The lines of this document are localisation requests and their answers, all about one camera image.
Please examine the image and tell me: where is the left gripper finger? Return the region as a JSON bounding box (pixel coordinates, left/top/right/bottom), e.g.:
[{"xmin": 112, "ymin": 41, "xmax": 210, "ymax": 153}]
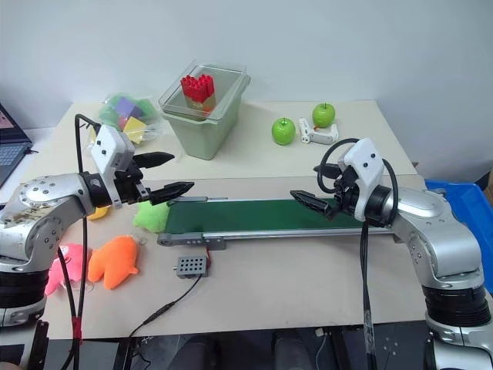
[
  {"xmin": 133, "ymin": 152, "xmax": 176, "ymax": 170},
  {"xmin": 148, "ymin": 181, "xmax": 196, "ymax": 206}
]

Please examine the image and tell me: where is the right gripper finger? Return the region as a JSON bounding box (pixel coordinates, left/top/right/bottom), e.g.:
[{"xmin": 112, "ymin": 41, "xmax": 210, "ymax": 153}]
[
  {"xmin": 313, "ymin": 164, "xmax": 340, "ymax": 178},
  {"xmin": 289, "ymin": 190, "xmax": 335, "ymax": 221}
]

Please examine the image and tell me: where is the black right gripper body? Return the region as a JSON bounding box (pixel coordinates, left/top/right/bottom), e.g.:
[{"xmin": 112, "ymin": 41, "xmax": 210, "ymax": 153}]
[{"xmin": 331, "ymin": 163, "xmax": 362, "ymax": 217}]

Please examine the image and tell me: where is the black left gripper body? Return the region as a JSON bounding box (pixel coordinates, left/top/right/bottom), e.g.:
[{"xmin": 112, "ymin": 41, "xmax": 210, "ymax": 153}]
[{"xmin": 114, "ymin": 156, "xmax": 152, "ymax": 206}]

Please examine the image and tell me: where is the green conveyor belt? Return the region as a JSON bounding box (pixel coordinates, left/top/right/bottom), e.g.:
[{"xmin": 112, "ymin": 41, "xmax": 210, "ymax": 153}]
[{"xmin": 156, "ymin": 195, "xmax": 401, "ymax": 251}]

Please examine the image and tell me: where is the lime green plush toy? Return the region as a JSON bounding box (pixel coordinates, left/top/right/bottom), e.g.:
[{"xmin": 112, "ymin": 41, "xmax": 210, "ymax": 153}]
[{"xmin": 132, "ymin": 199, "xmax": 171, "ymax": 234}]

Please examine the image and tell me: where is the white handheld tool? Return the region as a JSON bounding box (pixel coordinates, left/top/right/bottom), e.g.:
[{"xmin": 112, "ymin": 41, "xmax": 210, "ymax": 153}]
[{"xmin": 298, "ymin": 117, "xmax": 340, "ymax": 146}]

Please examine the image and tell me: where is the yellow plush toy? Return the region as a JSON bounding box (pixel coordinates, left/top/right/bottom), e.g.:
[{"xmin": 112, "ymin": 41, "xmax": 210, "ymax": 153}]
[{"xmin": 86, "ymin": 205, "xmax": 113, "ymax": 222}]

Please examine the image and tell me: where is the clear bag of foam blocks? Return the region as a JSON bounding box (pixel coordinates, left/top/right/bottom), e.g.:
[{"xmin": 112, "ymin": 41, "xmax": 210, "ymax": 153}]
[{"xmin": 89, "ymin": 91, "xmax": 165, "ymax": 150}]

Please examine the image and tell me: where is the large green apple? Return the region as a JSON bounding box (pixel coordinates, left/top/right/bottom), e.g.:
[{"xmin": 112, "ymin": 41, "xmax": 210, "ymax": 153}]
[{"xmin": 271, "ymin": 117, "xmax": 297, "ymax": 146}]

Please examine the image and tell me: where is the small green apple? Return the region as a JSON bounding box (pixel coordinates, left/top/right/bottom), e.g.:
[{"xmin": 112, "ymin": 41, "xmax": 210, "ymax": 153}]
[{"xmin": 311, "ymin": 101, "xmax": 337, "ymax": 130}]

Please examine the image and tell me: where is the pale green plastic bin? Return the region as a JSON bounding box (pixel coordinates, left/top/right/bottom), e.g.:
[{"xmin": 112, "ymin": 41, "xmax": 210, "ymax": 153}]
[{"xmin": 163, "ymin": 74, "xmax": 252, "ymax": 161}]

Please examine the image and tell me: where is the clear plastic tray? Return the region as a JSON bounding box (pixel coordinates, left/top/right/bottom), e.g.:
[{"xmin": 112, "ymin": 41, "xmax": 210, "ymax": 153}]
[{"xmin": 158, "ymin": 59, "xmax": 248, "ymax": 123}]

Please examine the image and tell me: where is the orange plush toy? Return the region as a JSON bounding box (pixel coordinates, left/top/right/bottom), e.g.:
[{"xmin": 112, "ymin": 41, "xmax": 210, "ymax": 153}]
[{"xmin": 87, "ymin": 235, "xmax": 140, "ymax": 291}]

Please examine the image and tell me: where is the grey perforated control box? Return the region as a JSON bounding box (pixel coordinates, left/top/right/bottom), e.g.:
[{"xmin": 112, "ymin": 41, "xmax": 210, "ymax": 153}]
[{"xmin": 173, "ymin": 256, "xmax": 211, "ymax": 280}]

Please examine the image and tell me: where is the red building block stack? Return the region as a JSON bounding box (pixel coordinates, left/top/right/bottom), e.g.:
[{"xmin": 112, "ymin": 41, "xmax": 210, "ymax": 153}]
[{"xmin": 180, "ymin": 73, "xmax": 216, "ymax": 106}]

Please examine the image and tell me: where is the pink plush toy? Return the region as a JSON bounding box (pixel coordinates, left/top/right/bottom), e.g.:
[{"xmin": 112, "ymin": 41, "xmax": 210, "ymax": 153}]
[{"xmin": 44, "ymin": 243, "xmax": 92, "ymax": 298}]

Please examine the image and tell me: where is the blue plastic crate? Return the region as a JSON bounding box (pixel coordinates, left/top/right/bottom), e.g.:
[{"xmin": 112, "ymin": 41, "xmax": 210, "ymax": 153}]
[{"xmin": 424, "ymin": 178, "xmax": 493, "ymax": 294}]

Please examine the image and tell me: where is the dark laptop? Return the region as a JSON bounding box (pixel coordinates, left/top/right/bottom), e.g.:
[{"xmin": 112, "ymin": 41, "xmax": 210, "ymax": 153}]
[{"xmin": 0, "ymin": 102, "xmax": 34, "ymax": 188}]

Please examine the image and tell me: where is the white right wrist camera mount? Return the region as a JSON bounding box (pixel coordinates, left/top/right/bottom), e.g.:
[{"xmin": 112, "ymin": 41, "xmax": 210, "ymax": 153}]
[{"xmin": 337, "ymin": 138, "xmax": 385, "ymax": 227}]

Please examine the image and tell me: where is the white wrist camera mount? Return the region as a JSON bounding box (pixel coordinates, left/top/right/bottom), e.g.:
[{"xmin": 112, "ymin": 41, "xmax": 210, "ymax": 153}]
[
  {"xmin": 337, "ymin": 138, "xmax": 385, "ymax": 227},
  {"xmin": 90, "ymin": 124, "xmax": 136, "ymax": 210}
]

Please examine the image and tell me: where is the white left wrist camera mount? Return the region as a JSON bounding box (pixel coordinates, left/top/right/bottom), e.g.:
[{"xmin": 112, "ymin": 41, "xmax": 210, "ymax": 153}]
[{"xmin": 90, "ymin": 124, "xmax": 136, "ymax": 210}]

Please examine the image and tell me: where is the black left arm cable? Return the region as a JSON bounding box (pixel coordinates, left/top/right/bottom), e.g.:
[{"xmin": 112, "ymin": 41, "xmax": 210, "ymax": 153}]
[{"xmin": 56, "ymin": 113, "xmax": 103, "ymax": 370}]

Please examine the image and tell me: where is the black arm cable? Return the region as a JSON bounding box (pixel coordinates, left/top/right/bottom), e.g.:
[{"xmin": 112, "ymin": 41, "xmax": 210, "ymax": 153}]
[
  {"xmin": 317, "ymin": 137, "xmax": 400, "ymax": 370},
  {"xmin": 56, "ymin": 113, "xmax": 103, "ymax": 370}
]

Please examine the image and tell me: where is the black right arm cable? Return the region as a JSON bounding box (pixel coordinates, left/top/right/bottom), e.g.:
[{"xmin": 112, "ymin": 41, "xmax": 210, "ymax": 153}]
[{"xmin": 317, "ymin": 137, "xmax": 400, "ymax": 370}]

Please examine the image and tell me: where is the thin black power cable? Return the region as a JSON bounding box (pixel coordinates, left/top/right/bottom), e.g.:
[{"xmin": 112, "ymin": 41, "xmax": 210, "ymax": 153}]
[{"xmin": 128, "ymin": 274, "xmax": 204, "ymax": 342}]

